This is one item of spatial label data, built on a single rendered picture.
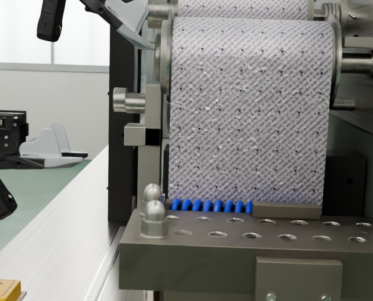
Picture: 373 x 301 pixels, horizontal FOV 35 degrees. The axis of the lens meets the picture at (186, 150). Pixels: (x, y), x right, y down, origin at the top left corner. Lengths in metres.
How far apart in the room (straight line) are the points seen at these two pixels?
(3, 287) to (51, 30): 0.39
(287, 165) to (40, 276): 0.43
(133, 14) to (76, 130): 5.75
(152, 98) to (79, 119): 5.66
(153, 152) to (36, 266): 0.27
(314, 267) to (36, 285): 0.44
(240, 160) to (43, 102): 5.85
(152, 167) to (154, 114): 0.09
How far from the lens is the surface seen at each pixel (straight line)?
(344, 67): 0.96
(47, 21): 0.95
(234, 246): 0.73
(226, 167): 0.90
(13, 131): 0.91
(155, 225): 0.74
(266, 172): 0.91
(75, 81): 6.60
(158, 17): 1.17
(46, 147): 0.90
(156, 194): 0.83
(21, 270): 1.03
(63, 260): 1.06
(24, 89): 6.74
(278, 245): 0.74
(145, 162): 0.99
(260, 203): 0.86
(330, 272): 0.73
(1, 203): 0.94
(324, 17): 1.20
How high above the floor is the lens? 1.26
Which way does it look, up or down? 9 degrees down
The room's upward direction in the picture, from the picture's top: 2 degrees clockwise
